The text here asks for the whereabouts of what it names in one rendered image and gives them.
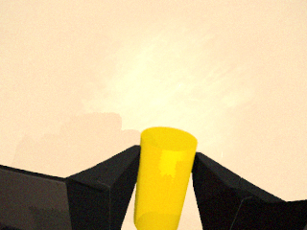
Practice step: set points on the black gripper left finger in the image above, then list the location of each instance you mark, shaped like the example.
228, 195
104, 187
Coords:
95, 199

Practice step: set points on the yellow cylinder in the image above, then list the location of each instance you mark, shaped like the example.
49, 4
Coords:
163, 175

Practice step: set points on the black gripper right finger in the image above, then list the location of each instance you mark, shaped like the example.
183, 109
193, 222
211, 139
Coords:
226, 201

